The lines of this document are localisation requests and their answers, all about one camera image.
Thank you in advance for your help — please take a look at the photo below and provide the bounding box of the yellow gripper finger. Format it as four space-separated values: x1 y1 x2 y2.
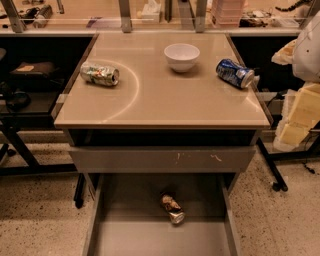
273 82 320 152
271 39 296 65

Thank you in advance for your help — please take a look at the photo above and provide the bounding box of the orange crushed soda can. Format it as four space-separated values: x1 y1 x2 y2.
160 194 185 225

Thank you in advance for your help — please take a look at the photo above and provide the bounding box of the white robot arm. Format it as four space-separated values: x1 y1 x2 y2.
271 11 320 152

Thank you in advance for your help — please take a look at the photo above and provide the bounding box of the blue soda can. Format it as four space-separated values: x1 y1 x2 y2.
216 59 255 89

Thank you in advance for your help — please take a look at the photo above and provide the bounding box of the closed grey top drawer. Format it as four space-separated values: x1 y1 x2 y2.
69 146 255 173

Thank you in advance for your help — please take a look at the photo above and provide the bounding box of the grey drawer cabinet counter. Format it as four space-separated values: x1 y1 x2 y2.
53 31 272 256

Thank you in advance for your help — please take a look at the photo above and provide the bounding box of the green crushed soda can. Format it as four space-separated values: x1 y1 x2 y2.
80 62 120 87

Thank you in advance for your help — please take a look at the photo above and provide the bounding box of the open middle drawer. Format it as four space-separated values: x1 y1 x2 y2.
81 174 242 256

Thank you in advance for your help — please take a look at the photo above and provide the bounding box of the pink plastic container stack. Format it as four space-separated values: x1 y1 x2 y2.
211 0 245 27

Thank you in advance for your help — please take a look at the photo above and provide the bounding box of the white ceramic bowl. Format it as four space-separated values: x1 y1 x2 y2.
164 43 200 73

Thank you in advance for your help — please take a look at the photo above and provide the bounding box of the white tissue box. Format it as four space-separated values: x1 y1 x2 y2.
141 0 161 23

